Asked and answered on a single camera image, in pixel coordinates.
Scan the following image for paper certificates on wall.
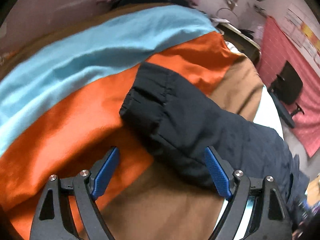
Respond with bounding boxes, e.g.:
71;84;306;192
281;3;319;67

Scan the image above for black office chair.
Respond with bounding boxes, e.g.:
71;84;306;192
267;61;305;128

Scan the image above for colourful striped bed quilt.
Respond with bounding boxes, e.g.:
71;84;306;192
1;4;263;239

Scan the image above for wooden desk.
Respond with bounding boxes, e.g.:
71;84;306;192
210;18;261;66

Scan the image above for dark navy puffer jacket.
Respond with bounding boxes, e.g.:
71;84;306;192
119;62;309;224

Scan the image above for pink checked wall cloth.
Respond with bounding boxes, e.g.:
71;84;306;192
257;17;319;157

